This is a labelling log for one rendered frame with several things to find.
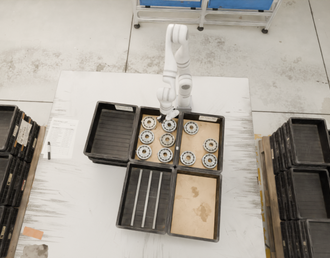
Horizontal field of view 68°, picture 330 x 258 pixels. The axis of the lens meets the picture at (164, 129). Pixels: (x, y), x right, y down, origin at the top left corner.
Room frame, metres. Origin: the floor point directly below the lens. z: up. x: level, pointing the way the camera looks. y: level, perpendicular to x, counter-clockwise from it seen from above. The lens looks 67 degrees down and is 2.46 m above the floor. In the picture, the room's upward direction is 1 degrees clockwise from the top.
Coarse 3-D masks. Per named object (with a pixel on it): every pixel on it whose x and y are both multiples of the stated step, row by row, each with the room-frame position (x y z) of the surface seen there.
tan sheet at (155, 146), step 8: (176, 120) 0.74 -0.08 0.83; (160, 128) 0.68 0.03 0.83; (176, 128) 0.68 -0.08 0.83; (160, 136) 0.62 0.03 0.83; (152, 144) 0.56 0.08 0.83; (160, 144) 0.56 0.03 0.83; (136, 152) 0.50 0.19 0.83; (144, 152) 0.50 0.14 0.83; (152, 152) 0.50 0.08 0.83; (152, 160) 0.44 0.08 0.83
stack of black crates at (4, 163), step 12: (0, 156) 0.57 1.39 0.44; (12, 156) 0.58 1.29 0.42; (0, 168) 0.48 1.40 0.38; (12, 168) 0.48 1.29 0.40; (24, 168) 0.52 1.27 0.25; (0, 180) 0.38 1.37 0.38; (12, 180) 0.39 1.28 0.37; (24, 180) 0.42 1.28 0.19; (0, 192) 0.27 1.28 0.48; (12, 192) 0.29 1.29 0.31; (0, 204) 0.19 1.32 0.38; (12, 204) 0.20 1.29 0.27
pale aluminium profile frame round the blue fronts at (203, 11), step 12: (132, 0) 2.45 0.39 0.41; (204, 0) 2.42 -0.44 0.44; (192, 12) 2.42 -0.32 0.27; (204, 12) 2.42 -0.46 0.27; (216, 12) 2.41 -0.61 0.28; (228, 12) 2.41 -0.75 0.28; (240, 12) 2.40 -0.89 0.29; (252, 12) 2.40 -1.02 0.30; (264, 12) 2.39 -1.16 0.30; (276, 12) 2.39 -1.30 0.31; (216, 24) 2.41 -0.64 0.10; (228, 24) 2.41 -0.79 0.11; (240, 24) 2.40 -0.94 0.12; (252, 24) 2.39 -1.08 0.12; (264, 24) 2.39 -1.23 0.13
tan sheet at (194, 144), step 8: (184, 120) 0.74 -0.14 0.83; (192, 120) 0.74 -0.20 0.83; (192, 128) 0.68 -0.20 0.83; (200, 128) 0.68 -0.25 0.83; (208, 128) 0.68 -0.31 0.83; (216, 128) 0.68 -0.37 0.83; (184, 136) 0.62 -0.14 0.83; (192, 136) 0.62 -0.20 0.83; (200, 136) 0.62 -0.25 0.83; (208, 136) 0.62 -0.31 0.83; (216, 136) 0.62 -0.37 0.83; (184, 144) 0.56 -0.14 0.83; (192, 144) 0.56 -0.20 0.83; (200, 144) 0.56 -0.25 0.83; (200, 152) 0.51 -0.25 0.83; (216, 152) 0.51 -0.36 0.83; (200, 160) 0.45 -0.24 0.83; (208, 160) 0.45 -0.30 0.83; (216, 168) 0.39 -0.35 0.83
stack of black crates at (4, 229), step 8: (0, 208) 0.17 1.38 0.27; (8, 208) 0.17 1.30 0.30; (16, 208) 0.18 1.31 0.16; (0, 216) 0.10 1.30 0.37; (8, 216) 0.11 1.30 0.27; (16, 216) 0.11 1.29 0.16; (0, 224) 0.04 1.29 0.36; (8, 224) 0.04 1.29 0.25; (0, 232) -0.02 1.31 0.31; (8, 232) -0.02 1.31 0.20; (0, 240) -0.08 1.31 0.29; (8, 240) -0.08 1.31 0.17; (0, 248) -0.14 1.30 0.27; (8, 248) -0.14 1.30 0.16; (0, 256) -0.20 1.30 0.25
